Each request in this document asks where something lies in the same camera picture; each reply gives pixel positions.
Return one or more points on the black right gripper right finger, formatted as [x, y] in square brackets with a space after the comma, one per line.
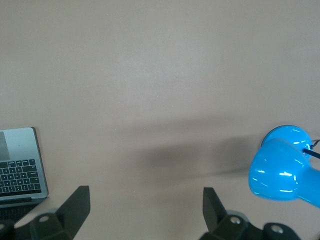
[215, 215]

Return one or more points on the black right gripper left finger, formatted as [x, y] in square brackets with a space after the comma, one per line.
[75, 207]

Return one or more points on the silver grey laptop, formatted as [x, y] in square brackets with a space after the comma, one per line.
[17, 172]

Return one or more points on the blue desk lamp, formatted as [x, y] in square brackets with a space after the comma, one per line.
[277, 170]

